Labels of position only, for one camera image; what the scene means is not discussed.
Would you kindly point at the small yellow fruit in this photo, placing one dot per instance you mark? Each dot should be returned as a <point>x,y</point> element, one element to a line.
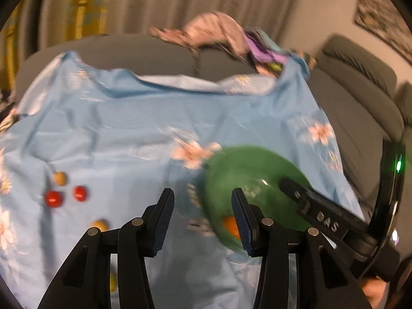
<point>99,224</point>
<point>60,178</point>

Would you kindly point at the yellow green fruit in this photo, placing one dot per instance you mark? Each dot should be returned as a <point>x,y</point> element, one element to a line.
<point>113,280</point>

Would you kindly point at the purple cloth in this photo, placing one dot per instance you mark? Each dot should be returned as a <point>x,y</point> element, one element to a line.
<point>264,51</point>

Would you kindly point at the orange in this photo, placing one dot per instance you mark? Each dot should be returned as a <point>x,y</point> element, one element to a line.
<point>229,227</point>

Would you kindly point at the pink floral cloth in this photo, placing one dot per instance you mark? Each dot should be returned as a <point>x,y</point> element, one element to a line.
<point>206,29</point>

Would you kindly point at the light blue floral blanket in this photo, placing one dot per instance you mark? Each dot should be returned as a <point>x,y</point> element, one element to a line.
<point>128,119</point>

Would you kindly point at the grey sofa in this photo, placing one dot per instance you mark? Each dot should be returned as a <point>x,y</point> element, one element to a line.
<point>350,119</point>

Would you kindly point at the yellow patterned curtain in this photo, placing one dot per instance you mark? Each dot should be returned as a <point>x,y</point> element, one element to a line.
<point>87,3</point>

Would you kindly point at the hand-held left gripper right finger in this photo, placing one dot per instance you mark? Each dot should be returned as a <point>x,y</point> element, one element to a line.
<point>243,231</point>

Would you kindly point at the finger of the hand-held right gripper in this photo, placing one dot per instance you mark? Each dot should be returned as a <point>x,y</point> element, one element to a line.
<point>322,214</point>

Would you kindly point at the red round fruit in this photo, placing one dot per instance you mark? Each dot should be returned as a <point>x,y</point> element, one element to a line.
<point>53,198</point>
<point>79,193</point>

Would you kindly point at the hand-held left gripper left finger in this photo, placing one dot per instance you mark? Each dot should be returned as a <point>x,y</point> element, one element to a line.
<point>160,231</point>

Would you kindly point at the green plastic bowl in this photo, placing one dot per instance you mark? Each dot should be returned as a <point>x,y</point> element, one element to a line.
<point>244,170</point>

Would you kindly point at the framed wall picture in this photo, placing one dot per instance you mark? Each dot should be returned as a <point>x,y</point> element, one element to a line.
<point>383,16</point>

